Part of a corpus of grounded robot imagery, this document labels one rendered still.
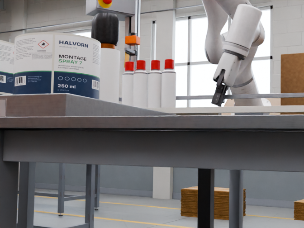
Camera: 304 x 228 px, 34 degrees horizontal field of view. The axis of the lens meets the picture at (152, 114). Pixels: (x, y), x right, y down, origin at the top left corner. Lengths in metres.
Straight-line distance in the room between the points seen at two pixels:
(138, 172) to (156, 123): 7.23
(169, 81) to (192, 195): 4.16
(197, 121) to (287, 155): 0.14
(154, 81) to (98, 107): 0.67
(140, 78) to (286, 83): 0.51
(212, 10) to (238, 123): 1.33
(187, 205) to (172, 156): 5.00
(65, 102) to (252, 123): 0.38
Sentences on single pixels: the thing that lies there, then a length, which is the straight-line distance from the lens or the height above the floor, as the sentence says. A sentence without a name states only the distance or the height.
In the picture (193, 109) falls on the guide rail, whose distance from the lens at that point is 1.61.
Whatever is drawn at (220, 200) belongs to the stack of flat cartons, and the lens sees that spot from 5.67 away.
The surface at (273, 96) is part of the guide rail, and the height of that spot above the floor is 0.95.
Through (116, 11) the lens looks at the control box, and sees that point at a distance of 1.92.
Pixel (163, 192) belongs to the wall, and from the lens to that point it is 7.68.
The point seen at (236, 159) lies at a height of 0.76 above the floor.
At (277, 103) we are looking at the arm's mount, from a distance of 2.35.
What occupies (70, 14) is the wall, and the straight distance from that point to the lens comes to 9.19.
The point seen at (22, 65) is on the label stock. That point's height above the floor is 0.95.
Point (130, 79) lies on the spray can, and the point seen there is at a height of 1.02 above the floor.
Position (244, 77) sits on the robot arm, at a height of 1.09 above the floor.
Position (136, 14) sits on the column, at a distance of 1.96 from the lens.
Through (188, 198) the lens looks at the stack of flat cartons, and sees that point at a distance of 5.80.
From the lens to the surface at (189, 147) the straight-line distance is 0.80.
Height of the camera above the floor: 0.78
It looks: 4 degrees up
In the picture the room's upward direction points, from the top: 1 degrees clockwise
